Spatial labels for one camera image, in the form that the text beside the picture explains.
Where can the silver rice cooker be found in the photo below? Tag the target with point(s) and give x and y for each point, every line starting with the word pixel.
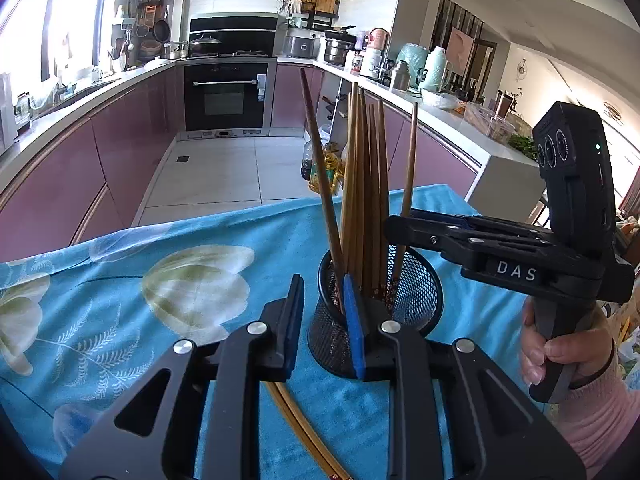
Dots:
pixel 300 46

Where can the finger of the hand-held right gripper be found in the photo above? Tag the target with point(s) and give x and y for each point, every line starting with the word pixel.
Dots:
pixel 425 237
pixel 490 225

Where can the black pan on pot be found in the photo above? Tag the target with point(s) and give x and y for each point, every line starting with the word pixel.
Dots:
pixel 341 34

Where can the wooden cutting board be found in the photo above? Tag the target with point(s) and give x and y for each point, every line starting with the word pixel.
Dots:
pixel 326 1

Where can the wok with glass lid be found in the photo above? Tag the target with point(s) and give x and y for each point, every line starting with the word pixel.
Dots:
pixel 204 45

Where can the mint green thermos jug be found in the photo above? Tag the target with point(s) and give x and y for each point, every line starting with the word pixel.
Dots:
pixel 439 69

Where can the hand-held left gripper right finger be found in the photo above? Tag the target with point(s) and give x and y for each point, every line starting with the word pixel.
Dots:
pixel 352 325

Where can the bundle of bamboo chopsticks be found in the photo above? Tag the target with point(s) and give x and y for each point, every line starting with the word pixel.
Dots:
pixel 365 185

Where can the kitchen window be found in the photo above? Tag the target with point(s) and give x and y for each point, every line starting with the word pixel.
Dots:
pixel 30 20

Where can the steel thermos bottle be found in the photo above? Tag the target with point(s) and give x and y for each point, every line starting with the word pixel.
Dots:
pixel 398 76

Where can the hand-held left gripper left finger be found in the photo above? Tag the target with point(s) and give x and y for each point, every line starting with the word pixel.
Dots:
pixel 297 310

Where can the person's right hand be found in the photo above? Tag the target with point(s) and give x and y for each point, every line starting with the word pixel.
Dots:
pixel 582 355

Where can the black range hood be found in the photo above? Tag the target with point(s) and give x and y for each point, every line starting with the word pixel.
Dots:
pixel 232 35

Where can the mint green covered appliance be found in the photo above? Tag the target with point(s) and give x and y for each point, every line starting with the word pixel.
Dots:
pixel 412 62

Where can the hanging black frying pan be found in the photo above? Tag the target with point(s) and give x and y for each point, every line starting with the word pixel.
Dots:
pixel 161 31

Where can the green leafy vegetables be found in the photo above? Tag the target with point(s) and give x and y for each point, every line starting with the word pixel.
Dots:
pixel 524 143

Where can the yellow cooking oil bottle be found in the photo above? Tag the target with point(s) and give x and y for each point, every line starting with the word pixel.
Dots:
pixel 327 170

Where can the black mesh utensil holder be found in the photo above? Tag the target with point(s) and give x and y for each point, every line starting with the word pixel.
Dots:
pixel 415 305

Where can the black countertop storage rack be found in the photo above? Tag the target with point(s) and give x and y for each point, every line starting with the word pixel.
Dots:
pixel 312 15

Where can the pink electric kettle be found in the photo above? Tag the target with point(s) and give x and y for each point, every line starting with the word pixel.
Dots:
pixel 379 39

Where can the white plastic jar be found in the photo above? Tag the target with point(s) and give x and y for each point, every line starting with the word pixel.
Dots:
pixel 373 62

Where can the white microwave oven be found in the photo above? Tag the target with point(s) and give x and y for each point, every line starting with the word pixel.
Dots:
pixel 6 115

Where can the dark brown wooden chopstick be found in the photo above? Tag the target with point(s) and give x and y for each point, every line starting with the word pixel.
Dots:
pixel 315 145

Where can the steel steamer pot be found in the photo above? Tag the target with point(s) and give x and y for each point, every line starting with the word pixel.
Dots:
pixel 339 52

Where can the clear plastic food container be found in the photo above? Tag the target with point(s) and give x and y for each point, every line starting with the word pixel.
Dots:
pixel 487 121

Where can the mid brown wooden chopstick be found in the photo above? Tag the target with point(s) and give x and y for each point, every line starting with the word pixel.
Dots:
pixel 410 160

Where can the clear bottle dark liquid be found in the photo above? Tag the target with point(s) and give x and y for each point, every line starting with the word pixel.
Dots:
pixel 306 162

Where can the blue floral tablecloth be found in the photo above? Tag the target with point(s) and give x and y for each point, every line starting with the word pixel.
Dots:
pixel 75 310

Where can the person's right forearm pink sleeve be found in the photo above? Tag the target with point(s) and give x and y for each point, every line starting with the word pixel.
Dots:
pixel 600 420

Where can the light bamboo chopstick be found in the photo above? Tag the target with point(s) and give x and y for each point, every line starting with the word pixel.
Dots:
pixel 301 435
pixel 316 435

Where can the pink lower cabinets window side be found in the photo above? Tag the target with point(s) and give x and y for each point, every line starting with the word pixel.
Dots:
pixel 100 160

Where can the black built-in oven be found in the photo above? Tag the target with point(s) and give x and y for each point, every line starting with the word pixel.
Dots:
pixel 227 97

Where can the pink lower cabinets rack side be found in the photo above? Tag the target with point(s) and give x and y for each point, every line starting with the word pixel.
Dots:
pixel 440 160

